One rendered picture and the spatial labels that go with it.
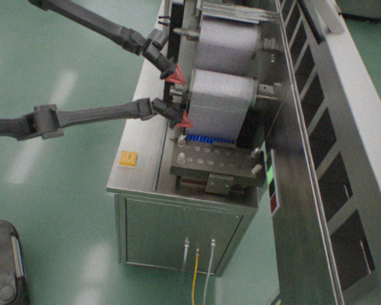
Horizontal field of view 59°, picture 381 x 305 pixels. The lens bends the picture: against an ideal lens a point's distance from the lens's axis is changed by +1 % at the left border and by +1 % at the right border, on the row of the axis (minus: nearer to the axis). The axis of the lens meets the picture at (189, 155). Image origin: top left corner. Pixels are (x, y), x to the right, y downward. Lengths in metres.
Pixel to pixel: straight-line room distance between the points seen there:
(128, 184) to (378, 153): 1.01
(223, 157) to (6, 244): 1.32
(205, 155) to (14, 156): 1.79
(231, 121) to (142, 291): 1.23
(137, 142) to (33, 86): 1.98
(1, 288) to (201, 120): 1.30
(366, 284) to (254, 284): 1.67
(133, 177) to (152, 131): 0.30
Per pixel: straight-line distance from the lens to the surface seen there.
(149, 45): 1.35
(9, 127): 1.15
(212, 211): 1.51
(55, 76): 3.52
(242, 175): 1.39
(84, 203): 2.49
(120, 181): 1.46
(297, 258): 0.95
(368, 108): 0.83
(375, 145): 0.75
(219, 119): 1.42
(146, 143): 1.60
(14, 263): 2.10
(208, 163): 1.39
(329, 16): 1.05
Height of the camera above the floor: 2.09
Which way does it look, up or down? 49 degrees down
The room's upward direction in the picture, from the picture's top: 12 degrees clockwise
